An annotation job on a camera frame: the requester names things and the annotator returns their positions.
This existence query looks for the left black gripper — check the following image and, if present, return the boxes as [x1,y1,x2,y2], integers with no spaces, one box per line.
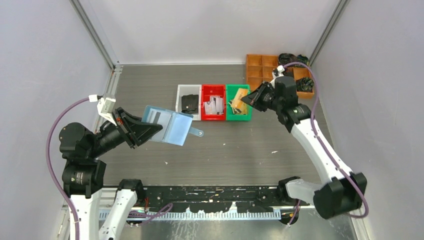
[88,105,163,157]

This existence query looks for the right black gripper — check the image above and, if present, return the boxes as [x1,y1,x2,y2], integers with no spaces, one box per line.
[241,81,282,112]

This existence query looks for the gold card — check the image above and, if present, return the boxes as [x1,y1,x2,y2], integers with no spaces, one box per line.
[233,88,249,100]

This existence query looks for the black card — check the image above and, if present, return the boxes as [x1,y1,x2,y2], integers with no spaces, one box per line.
[149,109,164,142]

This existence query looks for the blue card holder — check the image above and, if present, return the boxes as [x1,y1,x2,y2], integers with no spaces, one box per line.
[141,105,204,146]

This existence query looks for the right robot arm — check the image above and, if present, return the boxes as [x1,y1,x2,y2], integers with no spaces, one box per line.
[241,76,369,220]

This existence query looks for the gold credit cards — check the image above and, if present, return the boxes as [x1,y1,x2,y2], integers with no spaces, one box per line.
[228,99,248,115]

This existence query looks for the white credit cards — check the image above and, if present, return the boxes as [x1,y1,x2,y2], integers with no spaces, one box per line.
[203,96,224,115]

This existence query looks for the black credit cards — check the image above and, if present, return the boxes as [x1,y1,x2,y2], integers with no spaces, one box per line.
[181,94,199,115]

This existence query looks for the green plastic bin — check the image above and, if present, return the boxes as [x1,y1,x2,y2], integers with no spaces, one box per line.
[225,84,252,121]

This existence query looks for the orange wooden compartment tray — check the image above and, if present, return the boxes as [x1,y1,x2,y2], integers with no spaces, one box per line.
[245,54,315,99]

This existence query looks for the dark rolled sock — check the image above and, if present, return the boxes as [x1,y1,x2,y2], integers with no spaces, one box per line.
[296,77,315,93]
[283,67,294,78]
[278,53,298,66]
[296,54,310,67]

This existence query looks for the red plastic bin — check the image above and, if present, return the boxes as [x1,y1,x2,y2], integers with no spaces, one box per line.
[200,84,226,121]

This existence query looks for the white plastic bin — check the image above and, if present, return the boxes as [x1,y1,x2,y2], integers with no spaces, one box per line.
[175,84,202,121]

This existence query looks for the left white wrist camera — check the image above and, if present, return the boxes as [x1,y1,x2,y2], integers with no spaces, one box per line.
[88,93,117,126]

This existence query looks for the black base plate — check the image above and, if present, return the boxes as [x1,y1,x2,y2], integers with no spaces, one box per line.
[124,184,297,214]

